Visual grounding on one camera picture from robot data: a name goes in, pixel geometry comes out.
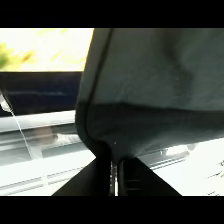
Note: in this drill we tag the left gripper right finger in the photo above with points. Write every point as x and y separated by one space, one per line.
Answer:
140 181

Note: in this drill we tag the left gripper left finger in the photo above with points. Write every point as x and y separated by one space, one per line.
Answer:
90 181

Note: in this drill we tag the grey T-shirt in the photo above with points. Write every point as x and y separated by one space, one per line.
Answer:
146 93

